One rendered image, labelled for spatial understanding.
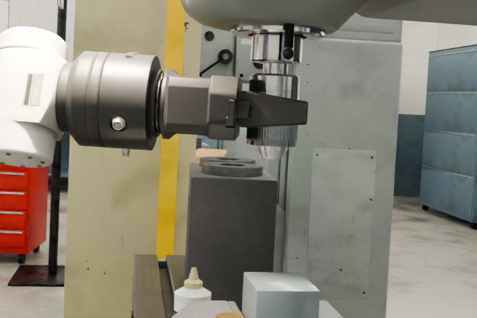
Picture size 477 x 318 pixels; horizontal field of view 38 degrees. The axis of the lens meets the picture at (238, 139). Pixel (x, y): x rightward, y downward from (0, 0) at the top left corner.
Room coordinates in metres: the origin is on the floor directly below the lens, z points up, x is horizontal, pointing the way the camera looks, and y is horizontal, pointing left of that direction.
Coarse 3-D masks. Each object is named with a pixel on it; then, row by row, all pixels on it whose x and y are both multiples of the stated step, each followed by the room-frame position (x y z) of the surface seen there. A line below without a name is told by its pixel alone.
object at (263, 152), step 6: (258, 150) 0.63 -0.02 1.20; (264, 150) 0.62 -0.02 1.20; (270, 150) 0.62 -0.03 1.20; (276, 150) 0.62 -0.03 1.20; (282, 150) 0.63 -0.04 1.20; (258, 156) 0.64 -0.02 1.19; (264, 156) 0.63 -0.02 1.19; (270, 156) 0.63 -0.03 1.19; (276, 156) 0.63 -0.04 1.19; (282, 156) 0.63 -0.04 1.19
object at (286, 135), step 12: (252, 84) 0.63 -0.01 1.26; (264, 84) 0.62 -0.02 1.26; (288, 96) 0.62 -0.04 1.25; (252, 132) 0.62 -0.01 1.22; (264, 132) 0.62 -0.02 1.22; (276, 132) 0.62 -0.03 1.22; (288, 132) 0.62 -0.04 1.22; (252, 144) 0.62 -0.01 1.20; (264, 144) 0.62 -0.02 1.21; (276, 144) 0.61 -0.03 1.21; (288, 144) 0.62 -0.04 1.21
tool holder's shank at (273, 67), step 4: (264, 64) 0.63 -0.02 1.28; (268, 64) 0.63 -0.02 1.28; (272, 64) 0.63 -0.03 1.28; (276, 64) 0.63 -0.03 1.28; (280, 64) 0.63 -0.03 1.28; (284, 64) 0.63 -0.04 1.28; (288, 64) 0.64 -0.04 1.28; (292, 64) 0.63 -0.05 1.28; (264, 68) 0.63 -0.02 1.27; (268, 68) 0.63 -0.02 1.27; (272, 68) 0.63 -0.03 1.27; (276, 68) 0.63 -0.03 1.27; (280, 68) 0.63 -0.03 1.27; (284, 68) 0.63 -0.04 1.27; (264, 72) 0.63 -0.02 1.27; (268, 72) 0.63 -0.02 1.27; (272, 72) 0.63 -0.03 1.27; (276, 72) 0.63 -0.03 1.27; (280, 72) 0.63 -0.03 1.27; (284, 72) 0.63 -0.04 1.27
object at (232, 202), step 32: (224, 160) 1.07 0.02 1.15; (192, 192) 0.94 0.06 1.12; (224, 192) 0.94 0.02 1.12; (256, 192) 0.95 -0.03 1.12; (192, 224) 0.94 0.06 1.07; (224, 224) 0.95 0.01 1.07; (256, 224) 0.95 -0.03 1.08; (192, 256) 0.94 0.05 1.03; (224, 256) 0.95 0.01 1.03; (256, 256) 0.95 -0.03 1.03; (224, 288) 0.95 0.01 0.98
